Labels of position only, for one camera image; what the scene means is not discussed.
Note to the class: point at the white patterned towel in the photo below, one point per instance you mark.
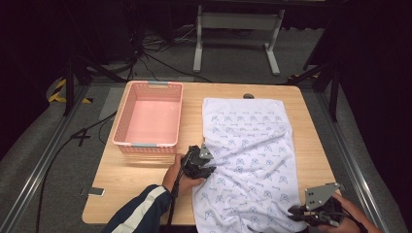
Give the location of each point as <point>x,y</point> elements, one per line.
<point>252,145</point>

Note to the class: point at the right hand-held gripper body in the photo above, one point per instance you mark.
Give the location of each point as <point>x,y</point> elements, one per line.
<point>322,204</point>

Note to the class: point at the person's left hand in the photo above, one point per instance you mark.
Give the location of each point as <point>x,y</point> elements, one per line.
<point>176,178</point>

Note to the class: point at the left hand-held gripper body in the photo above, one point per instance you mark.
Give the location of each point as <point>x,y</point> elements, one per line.
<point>196,163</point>

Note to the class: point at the black metal stand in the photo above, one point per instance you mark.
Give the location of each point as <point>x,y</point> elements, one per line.
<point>69,87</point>
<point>333,93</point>

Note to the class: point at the white metal stand frame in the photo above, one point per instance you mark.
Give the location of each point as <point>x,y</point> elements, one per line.
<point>238,21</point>

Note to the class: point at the yellow black floor tape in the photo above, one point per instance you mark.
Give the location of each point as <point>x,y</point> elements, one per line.
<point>57,93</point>

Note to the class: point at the pink plastic basket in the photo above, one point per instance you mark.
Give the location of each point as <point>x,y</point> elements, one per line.
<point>152,123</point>

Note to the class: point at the person's right hand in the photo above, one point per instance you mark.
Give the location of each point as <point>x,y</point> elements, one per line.
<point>356,216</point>

